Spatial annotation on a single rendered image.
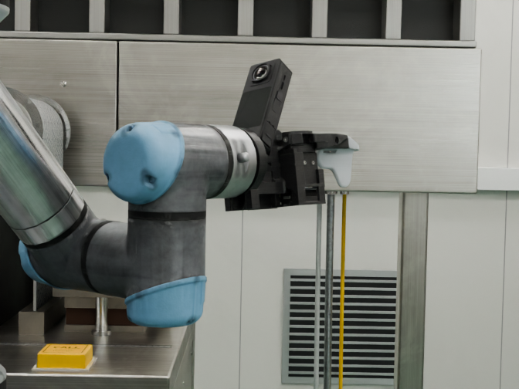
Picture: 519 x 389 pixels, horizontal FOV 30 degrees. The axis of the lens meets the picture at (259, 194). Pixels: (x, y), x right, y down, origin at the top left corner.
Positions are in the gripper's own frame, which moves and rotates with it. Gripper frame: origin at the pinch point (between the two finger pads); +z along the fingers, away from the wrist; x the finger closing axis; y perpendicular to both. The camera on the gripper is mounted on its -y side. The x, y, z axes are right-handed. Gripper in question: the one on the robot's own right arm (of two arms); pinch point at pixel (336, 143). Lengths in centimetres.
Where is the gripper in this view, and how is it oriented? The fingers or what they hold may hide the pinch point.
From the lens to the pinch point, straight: 116.9
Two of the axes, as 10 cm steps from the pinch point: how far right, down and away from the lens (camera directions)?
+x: 7.9, -0.9, -6.1
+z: 6.1, -0.3, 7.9
